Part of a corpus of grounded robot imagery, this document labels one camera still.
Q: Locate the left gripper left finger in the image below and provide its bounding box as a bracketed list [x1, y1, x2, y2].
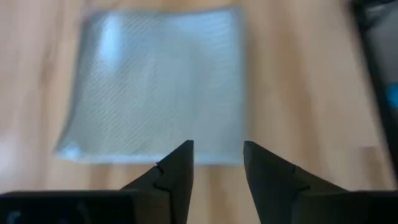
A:
[121, 140, 195, 224]

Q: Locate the blue plastic part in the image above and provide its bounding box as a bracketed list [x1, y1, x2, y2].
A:
[386, 82, 398, 110]

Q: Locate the grey waffle microfiber towel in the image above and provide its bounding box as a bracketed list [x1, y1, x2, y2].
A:
[52, 6, 248, 166]

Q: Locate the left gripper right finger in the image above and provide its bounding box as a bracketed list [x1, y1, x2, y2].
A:
[244, 141, 348, 224]

